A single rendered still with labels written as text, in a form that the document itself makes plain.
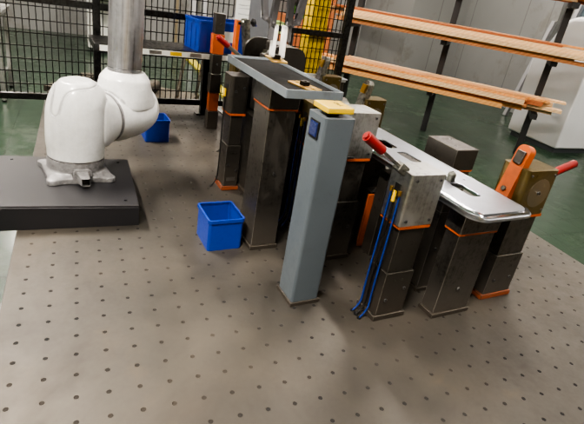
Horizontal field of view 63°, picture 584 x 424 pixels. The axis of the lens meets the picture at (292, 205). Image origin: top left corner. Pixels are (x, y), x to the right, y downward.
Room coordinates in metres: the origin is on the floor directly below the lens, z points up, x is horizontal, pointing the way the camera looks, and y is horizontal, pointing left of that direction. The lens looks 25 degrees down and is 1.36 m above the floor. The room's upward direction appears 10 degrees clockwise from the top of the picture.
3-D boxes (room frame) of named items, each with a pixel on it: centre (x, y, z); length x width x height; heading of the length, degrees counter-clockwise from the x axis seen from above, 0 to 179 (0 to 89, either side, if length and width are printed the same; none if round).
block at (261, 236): (1.16, 0.08, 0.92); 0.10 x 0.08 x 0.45; 30
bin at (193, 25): (2.25, 0.44, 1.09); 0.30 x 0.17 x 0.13; 128
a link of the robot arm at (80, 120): (1.28, 0.64, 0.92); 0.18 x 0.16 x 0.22; 162
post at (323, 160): (0.93, -0.05, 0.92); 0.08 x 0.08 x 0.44; 30
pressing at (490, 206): (1.51, -0.11, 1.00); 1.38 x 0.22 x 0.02; 30
